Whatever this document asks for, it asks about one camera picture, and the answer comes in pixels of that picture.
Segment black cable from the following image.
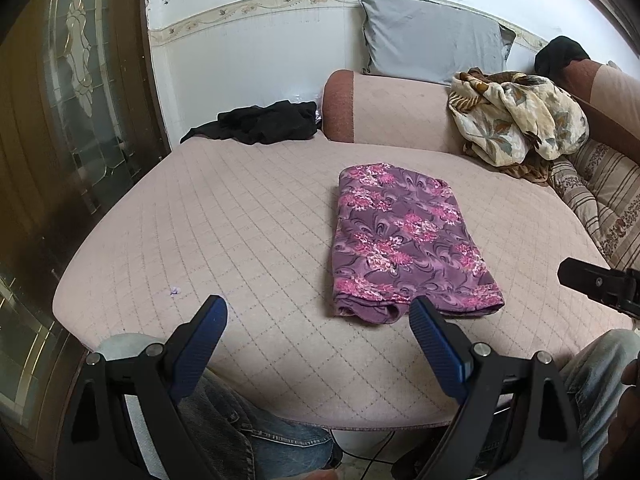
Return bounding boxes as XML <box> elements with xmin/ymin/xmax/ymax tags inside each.
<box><xmin>342</xmin><ymin>430</ymin><xmax>401</xmax><ymax>463</ymax></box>

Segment black cloth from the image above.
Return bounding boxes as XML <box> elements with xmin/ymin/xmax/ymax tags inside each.
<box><xmin>180</xmin><ymin>100</ymin><xmax>321</xmax><ymax>146</ymax></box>

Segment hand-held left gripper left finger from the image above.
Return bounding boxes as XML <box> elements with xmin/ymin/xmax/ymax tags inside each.
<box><xmin>55</xmin><ymin>294</ymin><xmax>229</xmax><ymax>480</ymax></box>

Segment striped floral cushion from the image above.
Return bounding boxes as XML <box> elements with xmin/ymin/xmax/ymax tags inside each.
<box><xmin>549</xmin><ymin>137</ymin><xmax>640</xmax><ymax>272</ymax></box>

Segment wooden door with glass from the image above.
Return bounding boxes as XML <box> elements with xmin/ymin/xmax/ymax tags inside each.
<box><xmin>0</xmin><ymin>0</ymin><xmax>173</xmax><ymax>480</ymax></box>

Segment person's blue jeans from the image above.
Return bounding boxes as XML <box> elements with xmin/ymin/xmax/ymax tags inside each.
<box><xmin>175</xmin><ymin>329</ymin><xmax>640</xmax><ymax>480</ymax></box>

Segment purple floral cloth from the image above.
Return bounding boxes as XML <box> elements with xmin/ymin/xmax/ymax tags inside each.
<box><xmin>327</xmin><ymin>162</ymin><xmax>506</xmax><ymax>323</ymax></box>

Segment small black garment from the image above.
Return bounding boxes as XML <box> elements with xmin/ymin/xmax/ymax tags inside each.
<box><xmin>534</xmin><ymin>35</ymin><xmax>592</xmax><ymax>77</ymax></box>

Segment pink quilted sofa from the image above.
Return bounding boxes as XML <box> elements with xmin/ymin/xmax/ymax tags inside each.
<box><xmin>52</xmin><ymin>57</ymin><xmax>640</xmax><ymax>433</ymax></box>

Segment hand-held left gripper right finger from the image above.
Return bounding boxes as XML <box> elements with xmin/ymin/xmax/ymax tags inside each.
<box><xmin>409</xmin><ymin>295</ymin><xmax>586</xmax><ymax>480</ymax></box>

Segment beige leaf print cloth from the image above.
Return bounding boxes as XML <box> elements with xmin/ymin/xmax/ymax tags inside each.
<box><xmin>446</xmin><ymin>67</ymin><xmax>591</xmax><ymax>187</ymax></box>

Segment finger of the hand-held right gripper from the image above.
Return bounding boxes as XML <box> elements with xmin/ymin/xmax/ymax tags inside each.
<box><xmin>557</xmin><ymin>257</ymin><xmax>640</xmax><ymax>319</ymax></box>

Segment grey pillow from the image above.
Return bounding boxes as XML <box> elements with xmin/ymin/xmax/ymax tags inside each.
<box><xmin>357</xmin><ymin>0</ymin><xmax>517</xmax><ymax>86</ymax></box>

